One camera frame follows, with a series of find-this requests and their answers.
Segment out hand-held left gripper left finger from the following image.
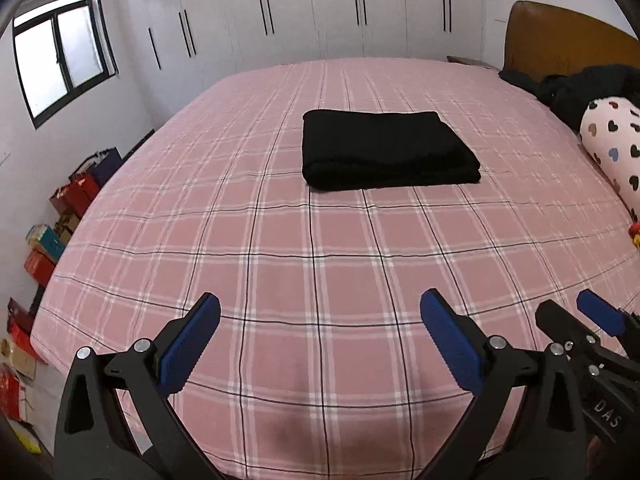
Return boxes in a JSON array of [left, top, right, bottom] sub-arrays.
[[54, 291, 223, 480]]

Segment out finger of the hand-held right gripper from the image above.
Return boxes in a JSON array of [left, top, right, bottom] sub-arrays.
[[534, 299, 640, 386], [576, 289, 640, 348]]

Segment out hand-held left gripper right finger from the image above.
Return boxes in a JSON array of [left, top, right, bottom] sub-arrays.
[[419, 288, 588, 480]]

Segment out black pants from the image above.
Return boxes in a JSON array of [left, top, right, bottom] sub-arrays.
[[301, 109, 482, 192]]

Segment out bed with pink plaid sheet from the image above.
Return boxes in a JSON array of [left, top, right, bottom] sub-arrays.
[[31, 57, 640, 480]]

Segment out row of gift boxes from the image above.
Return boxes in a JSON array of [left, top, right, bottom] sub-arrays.
[[0, 210, 76, 456]]

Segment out white heart print pillow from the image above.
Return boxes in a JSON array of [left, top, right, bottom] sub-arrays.
[[579, 95, 640, 203]]

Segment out red gift bag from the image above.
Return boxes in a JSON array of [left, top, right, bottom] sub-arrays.
[[69, 174, 101, 207], [49, 185, 81, 217]]

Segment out navy gift bag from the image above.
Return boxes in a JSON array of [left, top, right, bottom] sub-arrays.
[[82, 147, 123, 186]]

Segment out dark clothing heap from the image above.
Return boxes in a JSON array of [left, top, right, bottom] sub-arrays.
[[498, 64, 640, 128]]

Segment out brown headboard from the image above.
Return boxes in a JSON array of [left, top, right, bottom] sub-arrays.
[[502, 1, 640, 86]]

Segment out black framed window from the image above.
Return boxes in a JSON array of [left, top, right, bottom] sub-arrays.
[[11, 0, 120, 128]]

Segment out white wardrobe with black handles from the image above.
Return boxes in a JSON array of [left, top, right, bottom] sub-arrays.
[[122, 0, 483, 131]]

